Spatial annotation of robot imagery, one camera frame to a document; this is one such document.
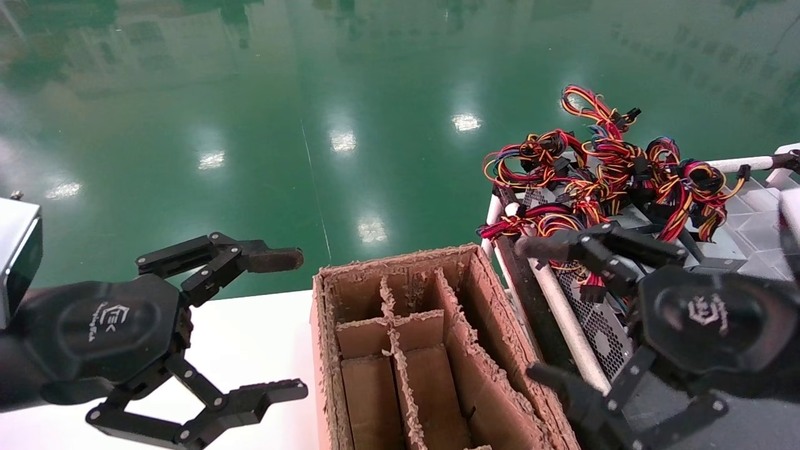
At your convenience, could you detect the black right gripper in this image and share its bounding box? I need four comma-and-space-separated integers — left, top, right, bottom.
514, 222, 798, 450

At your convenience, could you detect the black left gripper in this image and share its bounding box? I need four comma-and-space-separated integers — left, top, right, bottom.
12, 232, 309, 450

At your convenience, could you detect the brown cardboard box with dividers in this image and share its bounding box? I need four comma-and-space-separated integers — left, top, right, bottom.
309, 244, 582, 450

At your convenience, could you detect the clear plastic tray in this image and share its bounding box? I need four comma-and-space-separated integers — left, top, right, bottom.
728, 178, 800, 279

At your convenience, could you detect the thin white pipe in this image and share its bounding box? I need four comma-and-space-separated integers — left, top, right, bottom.
712, 156, 776, 173

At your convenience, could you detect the white plastic block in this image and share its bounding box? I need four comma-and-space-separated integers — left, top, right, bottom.
766, 142, 800, 188

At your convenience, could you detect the long white rail pipe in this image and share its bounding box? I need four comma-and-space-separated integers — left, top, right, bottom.
505, 201, 613, 394

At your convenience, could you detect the short white pipe post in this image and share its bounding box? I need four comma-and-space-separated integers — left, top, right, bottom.
481, 192, 506, 251

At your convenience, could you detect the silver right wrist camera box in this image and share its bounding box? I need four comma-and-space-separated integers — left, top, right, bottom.
778, 186, 800, 276

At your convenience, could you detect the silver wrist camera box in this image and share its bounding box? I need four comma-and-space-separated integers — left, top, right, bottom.
0, 199, 43, 329
778, 186, 800, 276

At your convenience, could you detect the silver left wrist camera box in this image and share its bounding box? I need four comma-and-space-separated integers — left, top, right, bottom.
0, 199, 43, 329

